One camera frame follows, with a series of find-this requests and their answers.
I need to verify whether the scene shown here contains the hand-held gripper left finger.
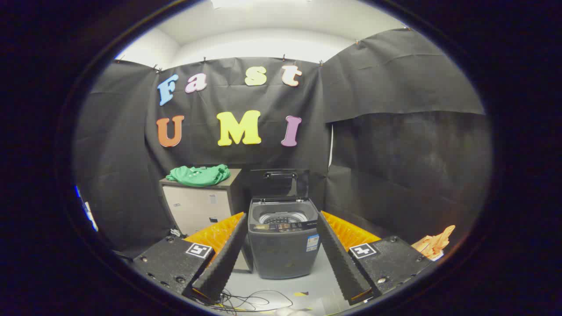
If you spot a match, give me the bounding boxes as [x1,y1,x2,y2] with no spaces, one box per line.
[132,212,249,303]

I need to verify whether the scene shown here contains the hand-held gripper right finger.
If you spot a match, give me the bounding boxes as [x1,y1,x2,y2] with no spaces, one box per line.
[316,211,433,306]

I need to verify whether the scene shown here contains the grey washing machine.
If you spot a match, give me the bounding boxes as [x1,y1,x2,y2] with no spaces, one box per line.
[247,197,321,280]

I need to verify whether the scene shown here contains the green polo shirt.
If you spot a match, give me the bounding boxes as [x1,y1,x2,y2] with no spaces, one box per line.
[166,164,231,187]

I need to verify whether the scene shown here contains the orange crumpled object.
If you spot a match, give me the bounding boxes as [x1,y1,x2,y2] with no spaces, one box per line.
[411,225,456,259]

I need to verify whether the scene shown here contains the black backdrop cloth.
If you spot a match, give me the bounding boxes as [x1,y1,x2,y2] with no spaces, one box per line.
[72,27,492,259]

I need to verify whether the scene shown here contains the blue and white object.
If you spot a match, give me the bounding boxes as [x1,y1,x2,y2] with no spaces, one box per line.
[75,185,99,232]

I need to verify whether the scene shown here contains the black floor cables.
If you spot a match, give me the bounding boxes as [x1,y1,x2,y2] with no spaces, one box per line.
[193,287,294,313]

